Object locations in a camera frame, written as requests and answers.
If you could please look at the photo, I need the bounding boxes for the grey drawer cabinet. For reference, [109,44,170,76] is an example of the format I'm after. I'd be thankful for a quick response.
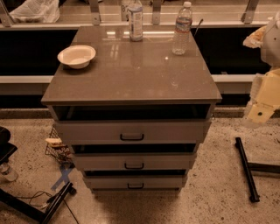
[42,26,221,179]

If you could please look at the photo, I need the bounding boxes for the plastic bottle on floor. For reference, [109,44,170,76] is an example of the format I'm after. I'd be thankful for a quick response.
[0,163,18,182]

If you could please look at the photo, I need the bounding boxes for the grey top drawer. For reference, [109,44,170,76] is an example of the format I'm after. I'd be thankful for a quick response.
[54,120,211,145]

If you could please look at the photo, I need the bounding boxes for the wire basket with snacks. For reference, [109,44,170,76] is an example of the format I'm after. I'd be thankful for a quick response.
[45,127,72,165]

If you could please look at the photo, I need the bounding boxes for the clear water bottle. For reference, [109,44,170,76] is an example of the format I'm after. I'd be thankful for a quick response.
[171,1,193,55]

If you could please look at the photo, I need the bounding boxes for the grey bottom drawer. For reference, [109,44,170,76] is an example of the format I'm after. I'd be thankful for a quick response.
[84,175,187,190]

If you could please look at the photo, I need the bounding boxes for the white paper bowl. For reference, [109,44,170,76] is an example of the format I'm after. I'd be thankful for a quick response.
[57,45,96,69]

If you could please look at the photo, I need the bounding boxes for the white plastic bag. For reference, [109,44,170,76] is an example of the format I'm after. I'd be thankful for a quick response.
[10,0,60,23]

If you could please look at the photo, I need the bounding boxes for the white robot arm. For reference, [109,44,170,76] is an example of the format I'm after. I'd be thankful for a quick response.
[243,12,280,128]

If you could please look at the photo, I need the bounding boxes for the black stand leg right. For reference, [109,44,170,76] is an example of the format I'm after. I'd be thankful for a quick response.
[234,137,280,203]

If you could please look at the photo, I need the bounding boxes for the labelled drink bottle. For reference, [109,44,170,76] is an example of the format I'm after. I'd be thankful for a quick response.
[128,0,143,41]

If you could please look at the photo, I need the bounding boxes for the black floor cable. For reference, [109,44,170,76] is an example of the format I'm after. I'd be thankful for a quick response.
[15,190,80,224]

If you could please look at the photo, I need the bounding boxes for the grey middle drawer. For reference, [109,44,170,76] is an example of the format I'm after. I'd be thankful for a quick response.
[72,153,196,171]

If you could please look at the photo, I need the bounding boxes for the blue tape cross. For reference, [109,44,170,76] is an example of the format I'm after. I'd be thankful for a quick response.
[51,164,74,191]

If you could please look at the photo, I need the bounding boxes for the grey drawer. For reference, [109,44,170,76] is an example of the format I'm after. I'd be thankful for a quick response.
[84,175,187,190]
[72,153,196,171]
[54,120,211,145]

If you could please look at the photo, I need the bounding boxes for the black stand leg left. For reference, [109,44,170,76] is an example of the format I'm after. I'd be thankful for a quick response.
[0,182,76,224]

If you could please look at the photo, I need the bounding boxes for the white cup behind bottle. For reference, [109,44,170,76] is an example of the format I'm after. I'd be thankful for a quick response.
[121,0,130,22]

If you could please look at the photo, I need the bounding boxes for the black stand leg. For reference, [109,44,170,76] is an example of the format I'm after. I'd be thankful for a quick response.
[0,182,76,224]
[234,137,280,203]

